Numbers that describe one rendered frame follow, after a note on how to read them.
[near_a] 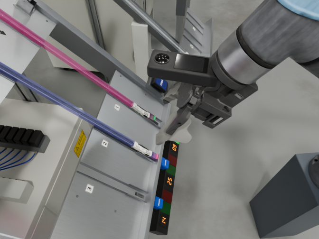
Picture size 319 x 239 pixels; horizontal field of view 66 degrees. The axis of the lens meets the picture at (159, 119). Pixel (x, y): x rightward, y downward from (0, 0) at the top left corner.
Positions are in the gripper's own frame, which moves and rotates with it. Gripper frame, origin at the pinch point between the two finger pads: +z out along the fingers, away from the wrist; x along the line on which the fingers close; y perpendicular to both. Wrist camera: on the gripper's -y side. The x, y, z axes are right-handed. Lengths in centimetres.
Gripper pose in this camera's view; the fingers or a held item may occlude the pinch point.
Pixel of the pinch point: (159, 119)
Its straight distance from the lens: 51.5
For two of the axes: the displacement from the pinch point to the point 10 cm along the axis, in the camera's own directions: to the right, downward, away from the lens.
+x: 1.6, -8.0, 5.8
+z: -4.8, 4.5, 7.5
